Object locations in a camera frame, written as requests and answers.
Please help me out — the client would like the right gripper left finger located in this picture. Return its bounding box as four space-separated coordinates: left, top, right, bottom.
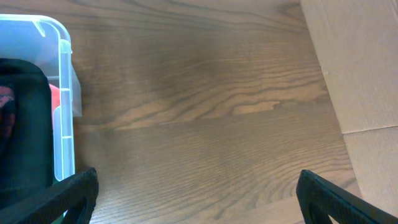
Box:
1 167 99 223

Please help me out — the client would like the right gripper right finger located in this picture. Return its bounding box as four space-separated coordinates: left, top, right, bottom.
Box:
296 170 397 224

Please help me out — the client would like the large black garment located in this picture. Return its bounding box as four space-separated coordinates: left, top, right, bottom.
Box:
1 58 53 208

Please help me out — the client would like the red navy plaid shirt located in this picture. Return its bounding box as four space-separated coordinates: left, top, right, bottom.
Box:
1 86 16 142

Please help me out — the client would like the pink printed t-shirt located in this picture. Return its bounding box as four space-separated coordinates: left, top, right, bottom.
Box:
49 84 60 121

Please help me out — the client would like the clear plastic storage bin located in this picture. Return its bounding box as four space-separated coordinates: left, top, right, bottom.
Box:
1 14 82 181

